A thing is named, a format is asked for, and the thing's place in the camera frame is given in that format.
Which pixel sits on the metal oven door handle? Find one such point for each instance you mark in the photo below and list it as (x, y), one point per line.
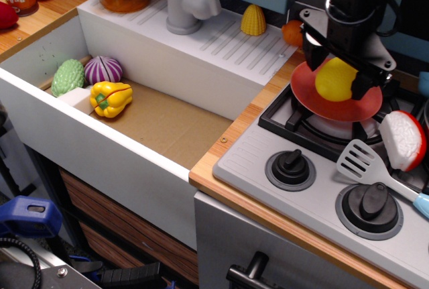
(251, 277)

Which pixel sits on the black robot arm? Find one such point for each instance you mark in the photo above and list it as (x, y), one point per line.
(383, 16)

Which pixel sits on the small black stove knob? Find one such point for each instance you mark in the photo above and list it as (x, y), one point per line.
(290, 171)

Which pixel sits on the yellow toy lemon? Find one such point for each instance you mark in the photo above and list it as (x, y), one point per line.
(334, 80)

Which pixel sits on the grey toy spatula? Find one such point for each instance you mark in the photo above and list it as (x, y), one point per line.
(361, 163)

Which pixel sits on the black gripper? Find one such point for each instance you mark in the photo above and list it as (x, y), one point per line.
(352, 42)

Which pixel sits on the large black stove knob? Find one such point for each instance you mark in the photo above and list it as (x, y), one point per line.
(369, 211)

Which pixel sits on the white toy sink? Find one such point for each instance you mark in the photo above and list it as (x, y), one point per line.
(186, 91)

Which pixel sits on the grey toy stove top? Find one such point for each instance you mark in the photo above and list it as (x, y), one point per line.
(404, 256)

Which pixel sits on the blue clamp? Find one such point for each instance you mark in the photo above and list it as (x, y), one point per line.
(30, 217)

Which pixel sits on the red toy at left edge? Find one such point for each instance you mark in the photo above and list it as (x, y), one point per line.
(8, 16)

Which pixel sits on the orange toy carrot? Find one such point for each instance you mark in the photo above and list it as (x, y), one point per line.
(292, 33)

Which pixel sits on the black burner grate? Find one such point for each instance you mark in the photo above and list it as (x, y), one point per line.
(323, 140)

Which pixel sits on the green toy bitter melon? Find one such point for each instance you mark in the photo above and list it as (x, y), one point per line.
(69, 75)

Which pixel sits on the yellow toy corn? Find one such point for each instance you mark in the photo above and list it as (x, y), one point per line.
(253, 21)

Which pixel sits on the grey toy faucet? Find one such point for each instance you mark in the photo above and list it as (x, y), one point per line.
(185, 16)

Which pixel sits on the purple toy onion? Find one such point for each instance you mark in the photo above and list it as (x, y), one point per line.
(103, 68)

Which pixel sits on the yellow toy bell pepper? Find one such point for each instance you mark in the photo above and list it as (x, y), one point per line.
(109, 99)

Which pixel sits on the pink plastic plate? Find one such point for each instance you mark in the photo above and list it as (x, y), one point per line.
(302, 84)

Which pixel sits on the white foam block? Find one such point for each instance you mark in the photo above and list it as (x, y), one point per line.
(79, 98)

